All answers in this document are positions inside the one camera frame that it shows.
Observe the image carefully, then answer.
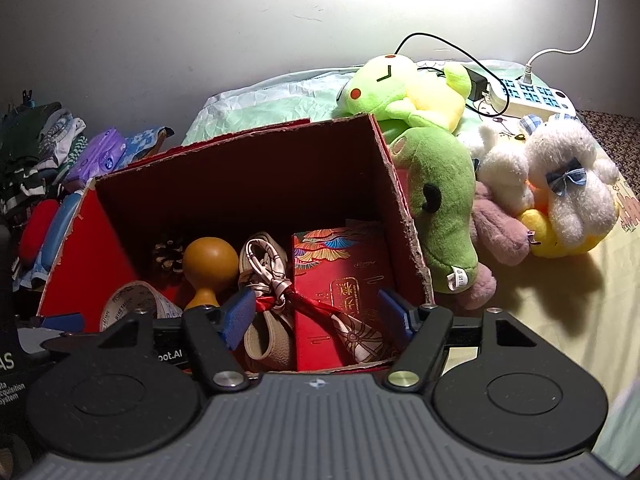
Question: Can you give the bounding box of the light green plush frog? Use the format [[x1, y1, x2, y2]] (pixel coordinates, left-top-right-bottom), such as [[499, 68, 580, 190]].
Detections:
[[334, 52, 473, 136]]

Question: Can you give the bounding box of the orange wooden massage ball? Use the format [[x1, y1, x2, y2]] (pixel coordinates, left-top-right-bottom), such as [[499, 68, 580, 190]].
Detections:
[[181, 236, 240, 311]]

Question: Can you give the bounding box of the white plush dog blue bow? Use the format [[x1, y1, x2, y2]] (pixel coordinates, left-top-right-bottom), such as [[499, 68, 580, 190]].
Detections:
[[520, 112, 621, 246]]

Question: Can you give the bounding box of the red gift box gold print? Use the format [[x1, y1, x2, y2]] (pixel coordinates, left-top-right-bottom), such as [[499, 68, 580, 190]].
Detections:
[[291, 220, 406, 372]]

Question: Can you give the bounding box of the pile of folded clothes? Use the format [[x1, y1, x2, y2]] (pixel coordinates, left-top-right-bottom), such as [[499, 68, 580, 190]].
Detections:
[[0, 101, 88, 221]]

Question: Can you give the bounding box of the black charger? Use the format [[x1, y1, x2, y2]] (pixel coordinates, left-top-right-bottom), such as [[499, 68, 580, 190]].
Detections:
[[462, 65, 493, 103]]

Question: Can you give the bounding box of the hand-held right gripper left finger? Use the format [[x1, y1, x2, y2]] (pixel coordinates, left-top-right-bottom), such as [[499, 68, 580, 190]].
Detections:
[[97, 287, 257, 393]]

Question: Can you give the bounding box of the grey tape roll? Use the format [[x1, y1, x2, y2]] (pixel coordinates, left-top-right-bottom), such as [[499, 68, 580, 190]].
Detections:
[[100, 282, 183, 333]]

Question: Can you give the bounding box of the white power strip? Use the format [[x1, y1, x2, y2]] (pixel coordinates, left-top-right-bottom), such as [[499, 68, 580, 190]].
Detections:
[[467, 67, 576, 116]]

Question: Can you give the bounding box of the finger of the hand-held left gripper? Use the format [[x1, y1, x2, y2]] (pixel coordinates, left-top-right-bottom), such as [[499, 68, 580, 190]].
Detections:
[[39, 312, 108, 357]]

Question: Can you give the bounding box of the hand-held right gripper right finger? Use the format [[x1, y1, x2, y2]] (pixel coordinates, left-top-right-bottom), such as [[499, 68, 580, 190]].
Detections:
[[377, 287, 538, 392]]

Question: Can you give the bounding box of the dark green plush toy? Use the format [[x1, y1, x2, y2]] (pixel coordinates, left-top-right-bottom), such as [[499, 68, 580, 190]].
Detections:
[[382, 125, 481, 293]]

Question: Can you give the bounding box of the pink plush toy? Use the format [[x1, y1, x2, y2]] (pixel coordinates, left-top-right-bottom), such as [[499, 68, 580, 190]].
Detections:
[[450, 180, 536, 311]]

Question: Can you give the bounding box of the white cable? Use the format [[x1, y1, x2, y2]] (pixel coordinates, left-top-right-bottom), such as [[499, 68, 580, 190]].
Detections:
[[522, 0, 601, 86]]

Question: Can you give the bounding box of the blue patterned packet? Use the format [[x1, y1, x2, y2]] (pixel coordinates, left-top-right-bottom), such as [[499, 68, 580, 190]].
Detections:
[[117, 125, 176, 171]]

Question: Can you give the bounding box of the brown pine cone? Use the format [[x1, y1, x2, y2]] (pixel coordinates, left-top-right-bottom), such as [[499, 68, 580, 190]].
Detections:
[[151, 239, 188, 277]]

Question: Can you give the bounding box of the red cardboard box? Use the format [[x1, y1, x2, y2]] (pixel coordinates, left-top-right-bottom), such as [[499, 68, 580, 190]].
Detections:
[[37, 112, 436, 376]]

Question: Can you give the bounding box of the purple packet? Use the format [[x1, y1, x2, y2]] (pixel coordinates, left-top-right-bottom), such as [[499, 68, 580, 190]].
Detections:
[[62, 127, 128, 193]]

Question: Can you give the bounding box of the yellow plush duck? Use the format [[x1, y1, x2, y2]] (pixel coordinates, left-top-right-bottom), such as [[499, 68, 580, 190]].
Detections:
[[517, 180, 618, 259]]

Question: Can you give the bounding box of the small white plush toy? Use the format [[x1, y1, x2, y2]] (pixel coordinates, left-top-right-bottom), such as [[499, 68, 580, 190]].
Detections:
[[470, 125, 536, 213]]

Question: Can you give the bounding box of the red patterned silk scarf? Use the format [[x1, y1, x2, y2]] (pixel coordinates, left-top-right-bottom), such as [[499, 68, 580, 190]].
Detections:
[[242, 237, 401, 363]]

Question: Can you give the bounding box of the blue case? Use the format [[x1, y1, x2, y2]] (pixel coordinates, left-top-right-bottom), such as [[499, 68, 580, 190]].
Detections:
[[35, 192, 86, 273]]

